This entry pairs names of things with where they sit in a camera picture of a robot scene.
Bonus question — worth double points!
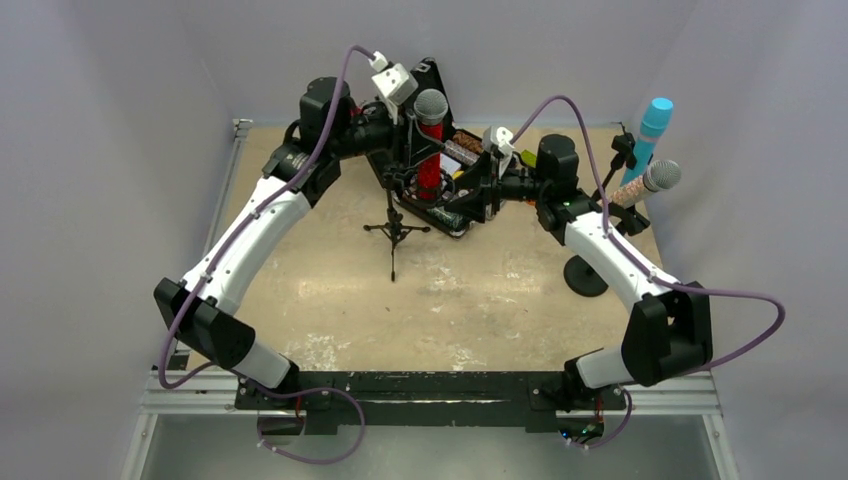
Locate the red microphone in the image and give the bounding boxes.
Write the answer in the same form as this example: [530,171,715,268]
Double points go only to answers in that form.
[413,88,449,201]

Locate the tripod stand with shock mount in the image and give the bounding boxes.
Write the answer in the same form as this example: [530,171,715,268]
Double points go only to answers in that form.
[363,166,472,282]

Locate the black round-base mic stand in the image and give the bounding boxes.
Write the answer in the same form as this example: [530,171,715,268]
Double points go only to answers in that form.
[563,205,654,299]

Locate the silver glitter microphone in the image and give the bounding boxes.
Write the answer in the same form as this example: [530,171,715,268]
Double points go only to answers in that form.
[608,160,682,208]

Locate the blue microphone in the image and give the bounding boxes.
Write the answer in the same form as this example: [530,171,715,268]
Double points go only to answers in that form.
[620,97,674,186]

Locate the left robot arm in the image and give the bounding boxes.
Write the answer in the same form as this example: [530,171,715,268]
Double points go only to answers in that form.
[154,70,421,398]

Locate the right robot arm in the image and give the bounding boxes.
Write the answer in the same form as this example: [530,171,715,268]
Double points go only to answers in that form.
[446,128,713,396]

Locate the green toy brick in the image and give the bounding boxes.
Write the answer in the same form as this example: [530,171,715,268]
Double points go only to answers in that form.
[519,150,537,169]

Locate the black poker chip case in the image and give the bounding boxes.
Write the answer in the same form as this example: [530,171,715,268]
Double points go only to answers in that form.
[357,58,516,239]

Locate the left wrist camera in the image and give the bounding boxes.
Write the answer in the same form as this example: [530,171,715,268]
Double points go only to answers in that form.
[369,51,419,125]

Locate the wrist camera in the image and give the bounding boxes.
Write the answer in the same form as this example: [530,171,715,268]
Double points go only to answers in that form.
[369,51,419,125]
[482,126,514,178]

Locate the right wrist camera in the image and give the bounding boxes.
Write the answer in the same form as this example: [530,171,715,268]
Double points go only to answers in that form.
[482,126,514,178]

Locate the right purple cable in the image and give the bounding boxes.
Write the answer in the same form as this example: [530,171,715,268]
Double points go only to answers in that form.
[510,95,787,452]

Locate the purple cable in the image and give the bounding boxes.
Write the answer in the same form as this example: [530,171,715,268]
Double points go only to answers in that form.
[510,95,787,452]
[157,44,367,466]

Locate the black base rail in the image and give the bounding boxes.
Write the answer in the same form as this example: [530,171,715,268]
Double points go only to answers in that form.
[235,371,626,435]

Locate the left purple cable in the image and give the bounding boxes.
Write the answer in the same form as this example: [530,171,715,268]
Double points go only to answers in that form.
[157,44,367,466]

